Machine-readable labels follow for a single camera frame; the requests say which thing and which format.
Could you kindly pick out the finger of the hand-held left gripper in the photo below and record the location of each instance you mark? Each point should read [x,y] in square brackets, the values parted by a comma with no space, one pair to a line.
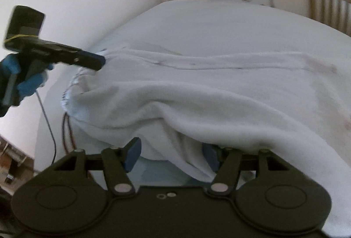
[92,59]

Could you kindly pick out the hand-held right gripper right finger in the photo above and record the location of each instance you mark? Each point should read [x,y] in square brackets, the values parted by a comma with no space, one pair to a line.
[227,169]

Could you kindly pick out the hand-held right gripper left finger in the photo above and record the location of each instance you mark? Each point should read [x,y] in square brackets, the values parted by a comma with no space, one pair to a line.
[133,154]

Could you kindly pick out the white fleece garment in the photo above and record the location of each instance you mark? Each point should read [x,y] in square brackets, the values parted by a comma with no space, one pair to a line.
[219,90]

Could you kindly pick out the person's left forearm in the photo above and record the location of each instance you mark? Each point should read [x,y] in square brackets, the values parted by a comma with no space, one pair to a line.
[4,110]

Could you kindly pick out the person's left hand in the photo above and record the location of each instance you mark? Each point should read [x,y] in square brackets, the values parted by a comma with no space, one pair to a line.
[33,84]

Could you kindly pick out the white tablecloth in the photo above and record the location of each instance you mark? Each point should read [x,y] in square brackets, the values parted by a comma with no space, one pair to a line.
[205,29]

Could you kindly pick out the wooden slatted chair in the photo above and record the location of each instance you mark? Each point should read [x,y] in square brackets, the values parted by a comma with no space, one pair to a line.
[330,6]

